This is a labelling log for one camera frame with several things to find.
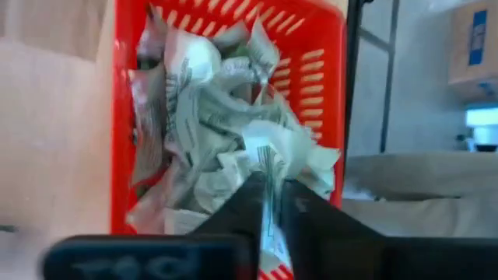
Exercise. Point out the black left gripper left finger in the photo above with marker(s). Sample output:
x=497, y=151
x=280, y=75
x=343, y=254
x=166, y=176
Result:
x=241, y=210

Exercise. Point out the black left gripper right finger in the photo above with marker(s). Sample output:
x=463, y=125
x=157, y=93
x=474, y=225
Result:
x=327, y=241

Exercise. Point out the green dollar bill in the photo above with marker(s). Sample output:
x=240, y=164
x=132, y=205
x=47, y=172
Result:
x=149, y=50
x=190, y=62
x=272, y=233
x=323, y=167
x=233, y=113
x=249, y=46
x=210, y=183
x=179, y=221

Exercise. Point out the red plastic slotted basket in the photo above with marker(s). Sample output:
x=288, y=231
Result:
x=120, y=116

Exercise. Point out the beige desk top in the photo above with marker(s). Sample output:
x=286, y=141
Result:
x=420, y=194

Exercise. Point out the grey metal stand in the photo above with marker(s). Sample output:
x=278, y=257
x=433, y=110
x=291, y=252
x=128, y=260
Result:
x=387, y=78

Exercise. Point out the white lit display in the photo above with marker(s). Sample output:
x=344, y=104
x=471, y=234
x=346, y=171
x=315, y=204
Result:
x=484, y=120

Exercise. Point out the cardboard box blue label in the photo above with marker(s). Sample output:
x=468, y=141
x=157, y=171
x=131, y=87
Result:
x=470, y=43

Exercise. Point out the black aluminium table frame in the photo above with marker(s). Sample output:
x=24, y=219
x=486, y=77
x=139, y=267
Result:
x=353, y=78

